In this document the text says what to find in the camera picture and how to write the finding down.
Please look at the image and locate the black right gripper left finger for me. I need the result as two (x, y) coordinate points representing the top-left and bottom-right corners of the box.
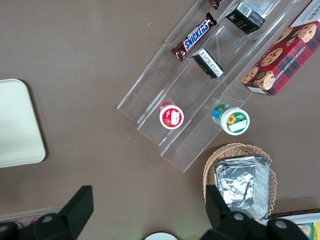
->
(19, 185), (95, 240)

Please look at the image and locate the red tartan cookie box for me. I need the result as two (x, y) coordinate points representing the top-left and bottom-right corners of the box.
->
(240, 0), (320, 97)

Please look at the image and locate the Snickers bar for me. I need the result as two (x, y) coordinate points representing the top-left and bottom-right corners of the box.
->
(170, 11), (217, 62)
(208, 0), (226, 11)

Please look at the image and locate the clear acrylic bottle rack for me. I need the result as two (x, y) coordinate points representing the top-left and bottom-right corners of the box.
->
(0, 207), (56, 226)

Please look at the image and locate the yellow snack packet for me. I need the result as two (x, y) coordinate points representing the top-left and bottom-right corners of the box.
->
(310, 221), (320, 240)

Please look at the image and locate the clear acrylic stepped shelf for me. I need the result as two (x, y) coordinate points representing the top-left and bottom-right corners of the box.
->
(116, 0), (315, 173)

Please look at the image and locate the white rectangular snack bin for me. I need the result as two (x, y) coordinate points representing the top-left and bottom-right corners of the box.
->
(266, 211), (320, 240)

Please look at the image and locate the green lid snack cup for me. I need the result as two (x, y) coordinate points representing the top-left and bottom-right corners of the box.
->
(211, 102), (251, 137)

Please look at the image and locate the cream plastic tray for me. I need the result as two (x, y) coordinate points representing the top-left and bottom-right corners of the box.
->
(0, 78), (47, 169)

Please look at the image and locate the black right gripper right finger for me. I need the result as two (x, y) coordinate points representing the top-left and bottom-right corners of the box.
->
(201, 184), (261, 240)

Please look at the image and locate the small black box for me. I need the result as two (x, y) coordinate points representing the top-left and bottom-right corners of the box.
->
(225, 0), (267, 35)
(191, 47), (225, 80)

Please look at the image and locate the light wicker basket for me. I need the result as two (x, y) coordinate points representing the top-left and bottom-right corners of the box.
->
(202, 142), (278, 223)

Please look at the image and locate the stack of foil trays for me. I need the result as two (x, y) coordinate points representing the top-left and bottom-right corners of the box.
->
(213, 155), (271, 222)

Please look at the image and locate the red lid snack cup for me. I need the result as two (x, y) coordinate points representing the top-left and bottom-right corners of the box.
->
(158, 100), (185, 130)

